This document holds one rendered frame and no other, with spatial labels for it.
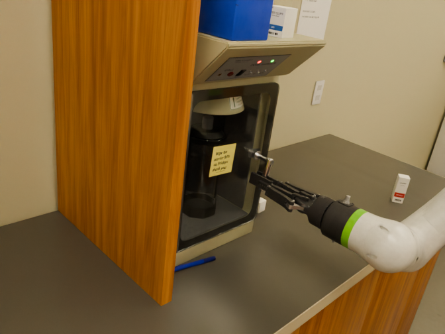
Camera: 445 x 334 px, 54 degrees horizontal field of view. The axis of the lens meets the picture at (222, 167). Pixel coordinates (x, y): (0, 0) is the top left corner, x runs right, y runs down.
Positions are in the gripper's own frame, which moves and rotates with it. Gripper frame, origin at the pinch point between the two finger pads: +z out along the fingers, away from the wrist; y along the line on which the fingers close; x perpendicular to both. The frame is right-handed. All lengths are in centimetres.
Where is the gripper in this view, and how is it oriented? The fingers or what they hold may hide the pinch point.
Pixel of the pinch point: (263, 181)
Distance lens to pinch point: 113.6
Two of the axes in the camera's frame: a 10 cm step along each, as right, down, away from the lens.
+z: -7.0, -3.7, 6.2
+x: -2.1, 9.3, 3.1
